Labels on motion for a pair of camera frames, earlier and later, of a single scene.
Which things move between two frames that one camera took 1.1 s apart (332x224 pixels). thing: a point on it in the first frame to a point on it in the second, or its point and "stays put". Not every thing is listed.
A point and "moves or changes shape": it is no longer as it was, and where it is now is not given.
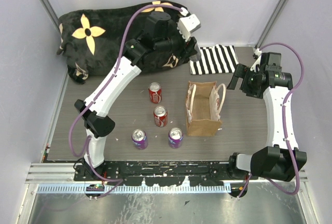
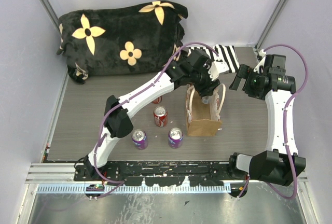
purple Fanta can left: x=139 y=139 stays put
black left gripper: x=184 y=53 to x=205 y=90
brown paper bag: x=204 y=102 stays put
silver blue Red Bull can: x=196 y=57 moves or changes shape
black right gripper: x=242 y=71 stays put
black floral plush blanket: x=92 y=41 stays put
